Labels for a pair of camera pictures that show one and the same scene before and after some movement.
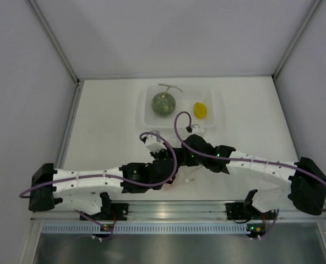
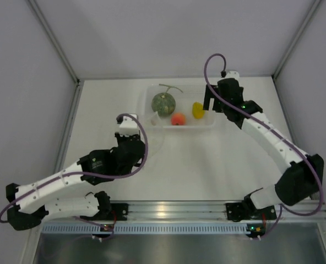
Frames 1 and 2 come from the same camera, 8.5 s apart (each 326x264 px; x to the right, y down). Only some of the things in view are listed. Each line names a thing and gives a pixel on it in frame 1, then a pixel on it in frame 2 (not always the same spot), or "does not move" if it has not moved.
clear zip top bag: (184, 175) -> (157, 135)
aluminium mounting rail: (179, 210) does not move
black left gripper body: (161, 154) -> (119, 138)
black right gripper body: (191, 160) -> (223, 107)
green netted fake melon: (163, 104) does not move
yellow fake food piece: (200, 110) does not move
